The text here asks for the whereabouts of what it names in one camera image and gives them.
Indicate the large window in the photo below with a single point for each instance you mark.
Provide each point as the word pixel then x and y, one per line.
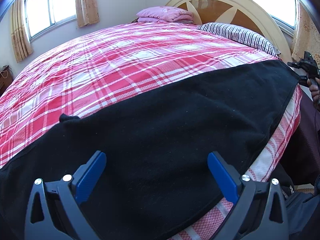
pixel 270 0

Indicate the black pants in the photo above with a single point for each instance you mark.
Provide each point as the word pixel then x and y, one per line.
pixel 162 130

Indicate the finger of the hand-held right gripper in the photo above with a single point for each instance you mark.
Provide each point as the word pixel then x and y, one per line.
pixel 295 64

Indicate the person's right hand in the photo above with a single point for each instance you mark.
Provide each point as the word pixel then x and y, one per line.
pixel 314 88

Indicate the folded pink blanket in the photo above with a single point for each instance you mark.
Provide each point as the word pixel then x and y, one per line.
pixel 162 13

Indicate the beige patterned curtain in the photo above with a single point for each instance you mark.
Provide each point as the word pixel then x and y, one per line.
pixel 21 37
pixel 87 5

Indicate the red plaid bedsheet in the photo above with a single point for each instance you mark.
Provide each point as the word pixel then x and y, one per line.
pixel 112 62

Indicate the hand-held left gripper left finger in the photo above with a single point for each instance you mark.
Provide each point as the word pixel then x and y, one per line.
pixel 91 177

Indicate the striped pillow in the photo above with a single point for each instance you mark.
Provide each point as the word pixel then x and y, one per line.
pixel 237 33

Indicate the yellow patterned curtain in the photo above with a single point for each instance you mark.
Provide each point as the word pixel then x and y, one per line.
pixel 305 30

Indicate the cream and wood headboard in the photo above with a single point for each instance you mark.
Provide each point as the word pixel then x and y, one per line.
pixel 212 7

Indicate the dark blue jacket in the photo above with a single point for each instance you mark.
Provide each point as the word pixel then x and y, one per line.
pixel 305 210

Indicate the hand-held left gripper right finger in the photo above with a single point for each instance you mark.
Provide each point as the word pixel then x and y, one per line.
pixel 222 177

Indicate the dark maroon cloth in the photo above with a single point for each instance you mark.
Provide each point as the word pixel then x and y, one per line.
pixel 305 142

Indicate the wooden desk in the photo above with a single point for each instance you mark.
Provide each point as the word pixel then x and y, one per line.
pixel 5 86

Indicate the small sliding window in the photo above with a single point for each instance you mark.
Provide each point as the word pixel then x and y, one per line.
pixel 40 12

